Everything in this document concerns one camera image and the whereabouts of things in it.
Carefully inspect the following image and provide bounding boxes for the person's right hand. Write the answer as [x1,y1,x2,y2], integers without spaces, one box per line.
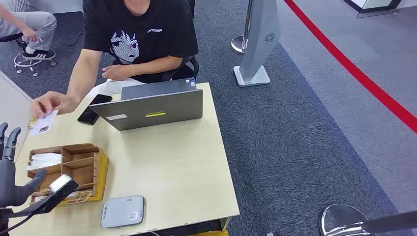
[30,91,80,120]

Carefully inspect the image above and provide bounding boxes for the black robot wrist cable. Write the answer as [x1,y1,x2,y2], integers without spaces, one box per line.
[0,211,37,236]

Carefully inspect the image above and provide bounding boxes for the chrome base stool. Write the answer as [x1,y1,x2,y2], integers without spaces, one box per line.
[0,32,57,78]

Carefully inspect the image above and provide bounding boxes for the left wrist camera pale box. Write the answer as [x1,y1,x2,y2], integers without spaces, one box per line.
[13,174,80,216]

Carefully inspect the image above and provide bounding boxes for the display platform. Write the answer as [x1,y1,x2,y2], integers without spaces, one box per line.
[342,0,417,19]

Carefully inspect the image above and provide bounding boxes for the person's left hand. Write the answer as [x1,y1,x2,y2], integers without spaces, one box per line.
[101,64,132,82]

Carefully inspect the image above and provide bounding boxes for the person's hand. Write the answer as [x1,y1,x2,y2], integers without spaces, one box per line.
[21,27,42,44]

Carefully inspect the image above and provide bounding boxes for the white side cabinet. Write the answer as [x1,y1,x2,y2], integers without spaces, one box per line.
[0,71,33,145]

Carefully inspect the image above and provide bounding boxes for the white ID card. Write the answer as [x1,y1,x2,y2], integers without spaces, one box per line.
[30,110,60,137]

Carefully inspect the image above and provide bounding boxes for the white cards stack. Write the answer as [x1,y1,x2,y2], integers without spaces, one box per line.
[27,153,63,171]

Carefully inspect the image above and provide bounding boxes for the chrome stanchion post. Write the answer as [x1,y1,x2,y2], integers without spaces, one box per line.
[231,0,255,56]

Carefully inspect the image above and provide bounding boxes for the yellow box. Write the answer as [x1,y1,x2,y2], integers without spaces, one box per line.
[187,230,229,236]

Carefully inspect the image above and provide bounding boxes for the red barrier belt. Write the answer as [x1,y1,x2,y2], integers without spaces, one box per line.
[283,0,417,135]

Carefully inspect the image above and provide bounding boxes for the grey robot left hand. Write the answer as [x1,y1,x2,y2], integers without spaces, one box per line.
[0,122,48,208]

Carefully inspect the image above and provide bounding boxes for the black smartphone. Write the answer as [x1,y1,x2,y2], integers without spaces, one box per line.
[77,94,113,126]

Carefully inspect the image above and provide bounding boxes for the grey card reader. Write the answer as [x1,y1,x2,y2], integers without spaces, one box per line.
[100,195,145,229]

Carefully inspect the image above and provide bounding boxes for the grey kiosk stand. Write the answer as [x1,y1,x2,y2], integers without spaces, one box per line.
[233,0,281,88]

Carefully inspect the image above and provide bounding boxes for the person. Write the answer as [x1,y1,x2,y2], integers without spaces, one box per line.
[30,0,200,120]
[0,0,58,60]

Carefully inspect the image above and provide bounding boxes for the black office chair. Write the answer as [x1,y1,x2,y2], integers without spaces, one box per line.
[162,0,200,82]

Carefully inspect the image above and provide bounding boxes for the patterned room key cards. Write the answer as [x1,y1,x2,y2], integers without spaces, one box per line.
[31,190,94,205]

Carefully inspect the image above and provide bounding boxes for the black floor cable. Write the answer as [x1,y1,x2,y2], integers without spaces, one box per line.
[55,30,84,47]

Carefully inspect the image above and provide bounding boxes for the grey laptop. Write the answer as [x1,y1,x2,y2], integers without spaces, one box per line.
[89,78,204,132]

